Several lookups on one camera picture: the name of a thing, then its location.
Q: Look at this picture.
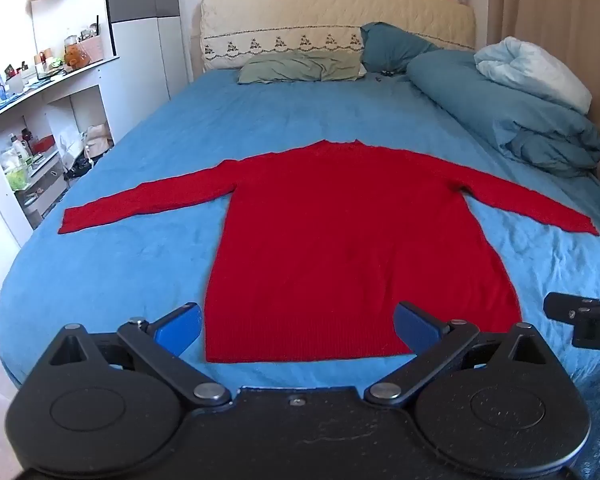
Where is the red knit sweater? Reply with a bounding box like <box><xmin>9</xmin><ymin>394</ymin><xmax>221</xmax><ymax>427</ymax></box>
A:
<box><xmin>60</xmin><ymin>141</ymin><xmax>595</xmax><ymax>363</ymax></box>

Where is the teal duvet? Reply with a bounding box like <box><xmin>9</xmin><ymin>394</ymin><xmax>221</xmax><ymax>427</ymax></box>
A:
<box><xmin>406</xmin><ymin>49</ymin><xmax>600</xmax><ymax>178</ymax></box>

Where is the white shelf unit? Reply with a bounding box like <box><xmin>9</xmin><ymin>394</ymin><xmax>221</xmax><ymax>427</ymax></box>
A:
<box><xmin>0</xmin><ymin>0</ymin><xmax>119</xmax><ymax>248</ymax></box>

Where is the light blue blanket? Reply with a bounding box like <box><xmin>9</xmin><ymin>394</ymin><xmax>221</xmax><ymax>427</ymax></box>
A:
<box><xmin>474</xmin><ymin>36</ymin><xmax>593</xmax><ymax>115</ymax></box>

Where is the teal pillow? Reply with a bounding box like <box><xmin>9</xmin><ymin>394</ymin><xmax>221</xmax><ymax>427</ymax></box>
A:
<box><xmin>361</xmin><ymin>22</ymin><xmax>439</xmax><ymax>74</ymax></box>

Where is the brown teddy bear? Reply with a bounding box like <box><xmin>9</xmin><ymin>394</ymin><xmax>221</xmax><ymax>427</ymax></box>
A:
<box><xmin>64</xmin><ymin>44</ymin><xmax>91</xmax><ymax>70</ymax></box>

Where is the green pillow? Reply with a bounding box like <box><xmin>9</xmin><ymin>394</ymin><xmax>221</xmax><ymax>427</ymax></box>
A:
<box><xmin>238</xmin><ymin>50</ymin><xmax>366</xmax><ymax>84</ymax></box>

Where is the beige quilted headboard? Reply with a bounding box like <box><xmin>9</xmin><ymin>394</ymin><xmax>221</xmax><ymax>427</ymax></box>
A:
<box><xmin>199</xmin><ymin>0</ymin><xmax>476</xmax><ymax>72</ymax></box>

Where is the white wardrobe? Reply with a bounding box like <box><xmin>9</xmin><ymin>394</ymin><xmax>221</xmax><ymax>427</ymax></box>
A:
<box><xmin>105</xmin><ymin>0</ymin><xmax>188</xmax><ymax>142</ymax></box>

